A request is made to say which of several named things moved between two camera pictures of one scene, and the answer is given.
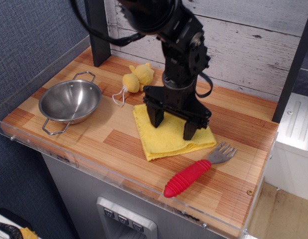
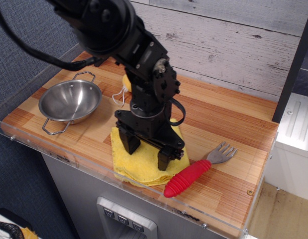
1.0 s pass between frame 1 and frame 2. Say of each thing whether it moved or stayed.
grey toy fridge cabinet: stayed
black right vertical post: stayed
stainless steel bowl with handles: stayed
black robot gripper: moved
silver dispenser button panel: stayed
